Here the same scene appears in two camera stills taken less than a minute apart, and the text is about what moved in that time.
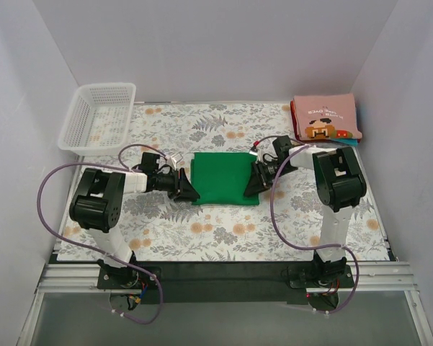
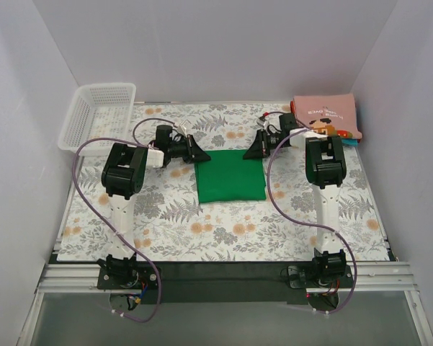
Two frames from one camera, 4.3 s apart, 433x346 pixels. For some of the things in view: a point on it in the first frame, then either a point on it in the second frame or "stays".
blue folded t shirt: (347, 141) stays
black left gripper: (180, 184) → (191, 149)
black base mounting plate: (224, 282) stays
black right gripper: (259, 175) → (265, 143)
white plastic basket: (99, 120) stays
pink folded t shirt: (325, 117) stays
